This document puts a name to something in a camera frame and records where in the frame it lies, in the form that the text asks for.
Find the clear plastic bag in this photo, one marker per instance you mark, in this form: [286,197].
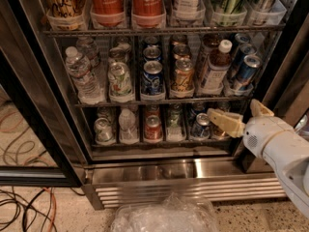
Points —
[174,214]

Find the bottom white green can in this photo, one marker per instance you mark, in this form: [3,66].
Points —
[103,130]

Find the brown tea bottle white cap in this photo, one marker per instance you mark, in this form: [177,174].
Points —
[218,63]

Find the rear clear water bottle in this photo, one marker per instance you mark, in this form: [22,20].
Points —
[89,47]

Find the blue pepsi can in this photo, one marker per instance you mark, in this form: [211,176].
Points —
[151,53]
[151,41]
[152,78]

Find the bottom orange soda can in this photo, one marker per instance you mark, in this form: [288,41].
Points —
[218,133]

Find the bottom blue soda can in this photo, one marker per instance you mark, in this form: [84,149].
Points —
[201,126]

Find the blue redbull can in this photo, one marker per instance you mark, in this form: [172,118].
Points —
[243,50]
[239,38]
[248,68]

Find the left coca cola bottle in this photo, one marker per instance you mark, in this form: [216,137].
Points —
[108,12]

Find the bottom red soda can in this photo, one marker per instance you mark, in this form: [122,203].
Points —
[153,128]

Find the white green can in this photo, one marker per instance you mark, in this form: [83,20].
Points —
[124,43]
[116,54]
[119,79]
[103,130]

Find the front clear water bottle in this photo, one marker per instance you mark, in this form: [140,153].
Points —
[83,77]

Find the front white green can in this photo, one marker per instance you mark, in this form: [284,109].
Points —
[119,79]

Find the right glass fridge door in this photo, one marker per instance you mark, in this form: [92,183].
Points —
[288,93]

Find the right coca cola bottle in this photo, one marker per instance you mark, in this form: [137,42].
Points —
[147,12]

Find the bottom small water bottle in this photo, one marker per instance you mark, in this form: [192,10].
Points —
[128,128]

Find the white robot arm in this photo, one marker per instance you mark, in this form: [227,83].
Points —
[288,155]

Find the front gold soda can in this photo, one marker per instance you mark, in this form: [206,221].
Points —
[182,77]

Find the green striped tall can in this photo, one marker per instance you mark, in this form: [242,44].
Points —
[227,12]

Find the white label bottle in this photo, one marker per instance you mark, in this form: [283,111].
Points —
[186,0]

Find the coca cola bottle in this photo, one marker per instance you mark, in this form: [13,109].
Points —
[147,12]
[108,12]

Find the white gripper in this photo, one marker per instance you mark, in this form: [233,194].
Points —
[261,133]

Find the bottom green label bottle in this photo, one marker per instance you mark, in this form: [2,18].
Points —
[174,120]

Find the gold soda can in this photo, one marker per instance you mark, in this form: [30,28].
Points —
[178,39]
[181,51]
[182,77]

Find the open glass fridge door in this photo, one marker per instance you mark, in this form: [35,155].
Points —
[34,77]

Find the stainless steel display fridge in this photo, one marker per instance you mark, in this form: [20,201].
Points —
[147,171]

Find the clear water bottle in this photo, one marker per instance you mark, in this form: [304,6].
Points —
[89,47]
[83,77]

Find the rear brown tea bottle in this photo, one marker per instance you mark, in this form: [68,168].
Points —
[209,42]

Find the front blue pepsi can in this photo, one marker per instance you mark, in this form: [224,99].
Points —
[152,78]

